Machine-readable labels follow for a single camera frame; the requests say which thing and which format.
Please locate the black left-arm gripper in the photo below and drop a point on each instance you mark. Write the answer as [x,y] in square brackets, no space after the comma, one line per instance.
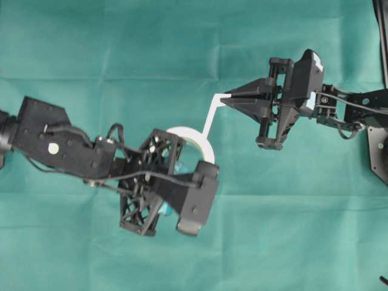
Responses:
[140,206]

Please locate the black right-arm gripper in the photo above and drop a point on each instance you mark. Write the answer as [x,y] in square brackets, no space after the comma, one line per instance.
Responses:
[273,109]

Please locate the white duct tape roll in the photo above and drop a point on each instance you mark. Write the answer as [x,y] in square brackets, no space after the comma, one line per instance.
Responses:
[200,139]

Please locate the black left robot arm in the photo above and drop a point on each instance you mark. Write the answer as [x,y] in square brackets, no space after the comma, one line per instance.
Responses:
[44,135]

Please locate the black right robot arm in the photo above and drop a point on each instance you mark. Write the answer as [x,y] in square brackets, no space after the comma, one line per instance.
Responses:
[347,112]

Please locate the green table cloth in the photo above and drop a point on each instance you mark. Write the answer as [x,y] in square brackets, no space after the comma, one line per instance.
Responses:
[309,217]

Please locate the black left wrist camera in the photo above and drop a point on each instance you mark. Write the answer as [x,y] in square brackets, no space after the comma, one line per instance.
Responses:
[190,195]

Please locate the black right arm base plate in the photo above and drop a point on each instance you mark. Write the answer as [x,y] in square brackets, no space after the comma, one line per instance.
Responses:
[377,142]

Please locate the black frame bar top right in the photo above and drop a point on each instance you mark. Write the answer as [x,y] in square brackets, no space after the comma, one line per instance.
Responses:
[380,10]

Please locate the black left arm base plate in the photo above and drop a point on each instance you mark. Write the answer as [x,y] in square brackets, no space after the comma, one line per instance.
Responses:
[2,160]

